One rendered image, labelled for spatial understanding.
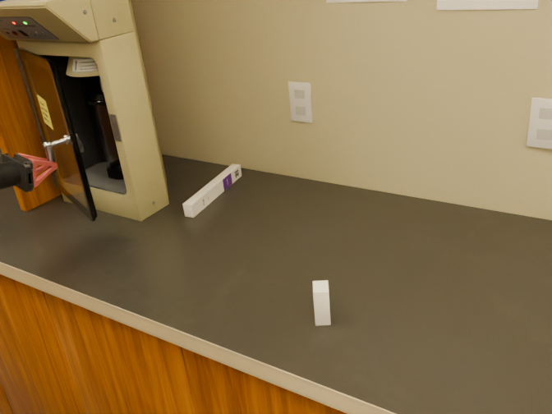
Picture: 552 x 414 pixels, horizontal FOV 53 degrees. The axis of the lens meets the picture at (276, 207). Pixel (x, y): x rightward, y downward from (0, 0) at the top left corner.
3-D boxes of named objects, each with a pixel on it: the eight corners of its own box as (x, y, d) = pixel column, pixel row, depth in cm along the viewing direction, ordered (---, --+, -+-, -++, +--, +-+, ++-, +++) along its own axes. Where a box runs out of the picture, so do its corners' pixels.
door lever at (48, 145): (72, 168, 136) (68, 163, 138) (67, 138, 130) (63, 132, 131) (50, 176, 134) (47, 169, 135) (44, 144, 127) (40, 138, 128)
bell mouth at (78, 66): (103, 59, 156) (98, 39, 153) (149, 62, 147) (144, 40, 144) (51, 75, 143) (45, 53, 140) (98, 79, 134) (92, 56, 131)
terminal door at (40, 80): (60, 187, 160) (18, 46, 142) (97, 223, 138) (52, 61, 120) (57, 188, 160) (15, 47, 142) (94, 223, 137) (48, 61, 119)
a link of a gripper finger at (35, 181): (44, 146, 134) (6, 154, 127) (61, 154, 131) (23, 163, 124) (46, 172, 137) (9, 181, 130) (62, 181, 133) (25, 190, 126)
